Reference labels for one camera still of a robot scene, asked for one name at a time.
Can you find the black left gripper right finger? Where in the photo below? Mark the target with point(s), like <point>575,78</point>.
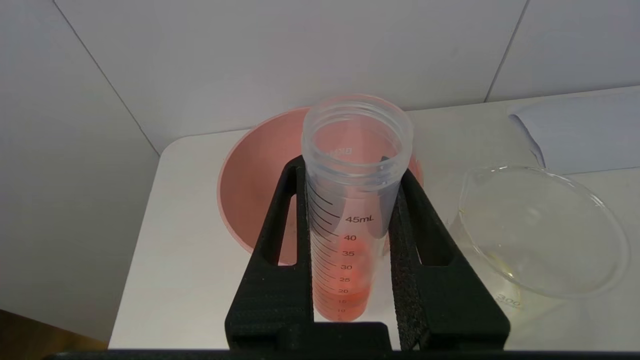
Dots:
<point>440,300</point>

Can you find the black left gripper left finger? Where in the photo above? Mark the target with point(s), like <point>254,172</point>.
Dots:
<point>270,300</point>

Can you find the test tube with red pigment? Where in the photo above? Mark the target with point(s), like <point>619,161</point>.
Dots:
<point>345,240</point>

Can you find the clear glass beaker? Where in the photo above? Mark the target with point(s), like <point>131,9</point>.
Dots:
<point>540,225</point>

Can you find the pink plastic bowl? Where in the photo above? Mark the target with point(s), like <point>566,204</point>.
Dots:
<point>255,185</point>

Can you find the white paper sheet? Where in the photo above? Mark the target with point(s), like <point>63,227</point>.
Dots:
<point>585,135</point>

